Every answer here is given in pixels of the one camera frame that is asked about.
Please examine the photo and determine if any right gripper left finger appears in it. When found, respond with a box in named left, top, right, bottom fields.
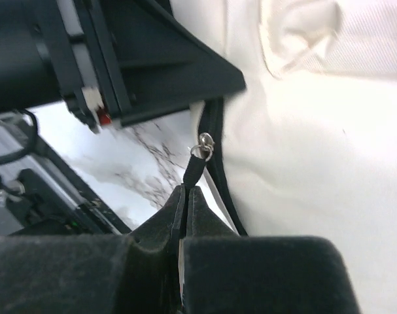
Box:
left=0, top=186, right=186, bottom=313

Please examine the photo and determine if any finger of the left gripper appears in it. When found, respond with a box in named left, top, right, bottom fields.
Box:
left=99, top=1, right=245, bottom=127

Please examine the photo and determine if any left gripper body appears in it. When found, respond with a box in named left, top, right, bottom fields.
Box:
left=0, top=1, right=126, bottom=131

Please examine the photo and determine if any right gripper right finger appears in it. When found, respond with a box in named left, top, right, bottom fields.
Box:
left=183, top=187, right=360, bottom=313

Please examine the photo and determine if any cream canvas backpack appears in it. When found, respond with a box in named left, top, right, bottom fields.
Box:
left=172, top=1, right=397, bottom=313

